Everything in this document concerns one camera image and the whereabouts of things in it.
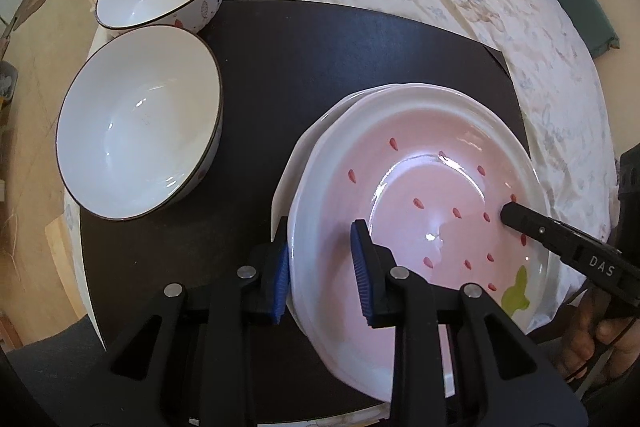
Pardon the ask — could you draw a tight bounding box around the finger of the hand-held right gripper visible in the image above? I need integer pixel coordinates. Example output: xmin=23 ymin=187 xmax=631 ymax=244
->
xmin=617 ymin=149 xmax=640 ymax=253
xmin=500 ymin=201 xmax=581 ymax=258

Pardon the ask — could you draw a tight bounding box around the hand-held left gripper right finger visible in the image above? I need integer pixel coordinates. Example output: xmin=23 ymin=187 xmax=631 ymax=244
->
xmin=350 ymin=218 xmax=591 ymax=427

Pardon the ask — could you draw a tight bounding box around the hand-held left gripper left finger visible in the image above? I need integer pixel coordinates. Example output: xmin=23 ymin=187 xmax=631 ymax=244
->
xmin=97 ymin=217 xmax=291 ymax=427

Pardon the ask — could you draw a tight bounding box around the small pink strawberry plate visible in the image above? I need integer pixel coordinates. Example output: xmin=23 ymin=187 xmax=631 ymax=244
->
xmin=287 ymin=84 xmax=560 ymax=400

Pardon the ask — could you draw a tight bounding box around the large pink strawberry plate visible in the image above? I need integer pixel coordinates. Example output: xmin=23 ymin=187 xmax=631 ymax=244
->
xmin=270 ymin=83 xmax=456 ymax=423

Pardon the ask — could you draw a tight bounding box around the large white bowl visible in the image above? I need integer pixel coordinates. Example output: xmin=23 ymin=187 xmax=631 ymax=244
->
xmin=55 ymin=25 xmax=223 ymax=222

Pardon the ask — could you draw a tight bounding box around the person's right hand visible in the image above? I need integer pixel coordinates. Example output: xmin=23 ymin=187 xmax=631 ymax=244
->
xmin=552 ymin=292 xmax=640 ymax=388

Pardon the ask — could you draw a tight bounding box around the black leather mat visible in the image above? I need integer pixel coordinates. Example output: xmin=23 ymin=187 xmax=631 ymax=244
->
xmin=79 ymin=0 xmax=531 ymax=425

